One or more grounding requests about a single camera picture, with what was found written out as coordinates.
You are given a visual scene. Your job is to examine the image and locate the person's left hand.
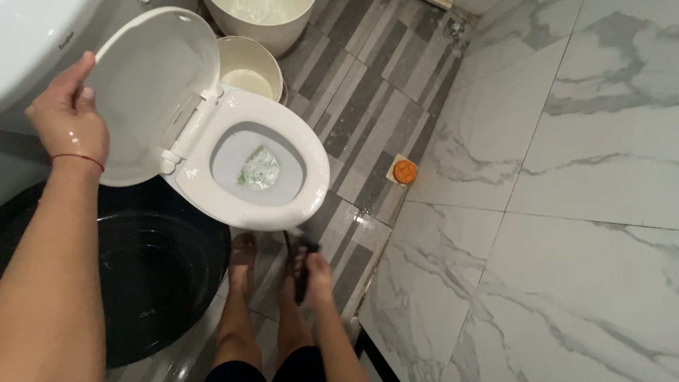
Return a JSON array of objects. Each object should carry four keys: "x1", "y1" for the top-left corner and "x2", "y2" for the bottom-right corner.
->
[{"x1": 25, "y1": 51, "x2": 110, "y2": 173}]

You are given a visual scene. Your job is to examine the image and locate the metal floor drain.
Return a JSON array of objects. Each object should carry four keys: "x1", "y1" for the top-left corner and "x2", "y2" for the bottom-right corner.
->
[{"x1": 442, "y1": 18, "x2": 466, "y2": 41}]

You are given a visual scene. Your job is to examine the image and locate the red string bracelet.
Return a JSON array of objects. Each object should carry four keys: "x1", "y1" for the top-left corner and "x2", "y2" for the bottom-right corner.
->
[{"x1": 51, "y1": 153, "x2": 106, "y2": 173}]

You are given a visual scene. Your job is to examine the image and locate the small white plastic bucket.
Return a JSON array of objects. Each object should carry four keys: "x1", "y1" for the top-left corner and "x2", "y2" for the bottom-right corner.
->
[{"x1": 216, "y1": 35, "x2": 289, "y2": 106}]

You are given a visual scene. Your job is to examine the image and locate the white toilet lid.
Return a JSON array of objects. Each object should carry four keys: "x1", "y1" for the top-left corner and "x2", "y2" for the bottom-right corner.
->
[{"x1": 84, "y1": 6, "x2": 221, "y2": 188}]

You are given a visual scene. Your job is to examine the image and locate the black plastic basin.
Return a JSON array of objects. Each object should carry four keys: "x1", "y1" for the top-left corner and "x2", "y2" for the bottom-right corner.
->
[{"x1": 0, "y1": 176, "x2": 232, "y2": 370}]

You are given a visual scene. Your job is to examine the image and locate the person's left leg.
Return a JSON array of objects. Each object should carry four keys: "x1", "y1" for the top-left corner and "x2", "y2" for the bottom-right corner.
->
[{"x1": 211, "y1": 232, "x2": 264, "y2": 373}]

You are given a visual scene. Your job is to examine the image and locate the white ceramic toilet tank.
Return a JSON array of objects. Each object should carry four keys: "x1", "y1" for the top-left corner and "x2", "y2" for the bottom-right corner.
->
[{"x1": 0, "y1": 0, "x2": 104, "y2": 113}]

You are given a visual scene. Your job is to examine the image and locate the white toilet bowl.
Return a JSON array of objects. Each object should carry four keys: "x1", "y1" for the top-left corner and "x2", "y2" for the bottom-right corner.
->
[{"x1": 210, "y1": 121, "x2": 308, "y2": 208}]

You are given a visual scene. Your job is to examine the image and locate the black shorts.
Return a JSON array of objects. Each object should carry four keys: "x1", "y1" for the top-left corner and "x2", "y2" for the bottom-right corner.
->
[{"x1": 204, "y1": 345, "x2": 327, "y2": 382}]

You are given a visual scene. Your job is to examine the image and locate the person's right hand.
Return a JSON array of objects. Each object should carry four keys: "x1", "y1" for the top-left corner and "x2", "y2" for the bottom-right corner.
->
[{"x1": 293, "y1": 248, "x2": 336, "y2": 307}]

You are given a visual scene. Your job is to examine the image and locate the large white plastic bucket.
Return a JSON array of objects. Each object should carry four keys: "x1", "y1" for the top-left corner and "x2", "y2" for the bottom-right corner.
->
[{"x1": 203, "y1": 0, "x2": 316, "y2": 58}]

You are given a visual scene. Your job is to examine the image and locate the white toilet seat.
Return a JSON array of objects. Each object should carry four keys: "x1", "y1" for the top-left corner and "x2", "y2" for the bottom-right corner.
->
[{"x1": 161, "y1": 86, "x2": 331, "y2": 232}]

